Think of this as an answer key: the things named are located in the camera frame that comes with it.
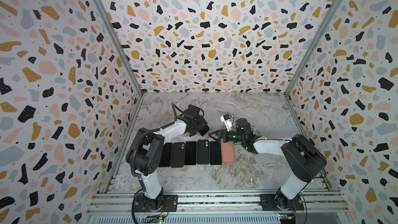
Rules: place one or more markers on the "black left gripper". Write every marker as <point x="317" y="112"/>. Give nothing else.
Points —
<point x="201" y="122"/>

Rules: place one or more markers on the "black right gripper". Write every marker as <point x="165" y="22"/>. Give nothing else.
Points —
<point x="222" y="135"/>

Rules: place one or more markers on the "pink phone case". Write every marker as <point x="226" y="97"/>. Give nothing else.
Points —
<point x="228" y="152"/>

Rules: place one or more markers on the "black phone case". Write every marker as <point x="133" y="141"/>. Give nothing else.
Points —
<point x="178" y="154"/>
<point x="203" y="152"/>

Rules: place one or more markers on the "purple phone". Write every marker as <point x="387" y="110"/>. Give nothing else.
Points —
<point x="166" y="155"/>

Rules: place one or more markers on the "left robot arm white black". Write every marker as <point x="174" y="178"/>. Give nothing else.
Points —
<point x="144" y="155"/>

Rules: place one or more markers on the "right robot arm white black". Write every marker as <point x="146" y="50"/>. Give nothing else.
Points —
<point x="305" y="161"/>

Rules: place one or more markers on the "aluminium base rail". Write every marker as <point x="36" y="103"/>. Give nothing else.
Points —
<point x="312" y="206"/>

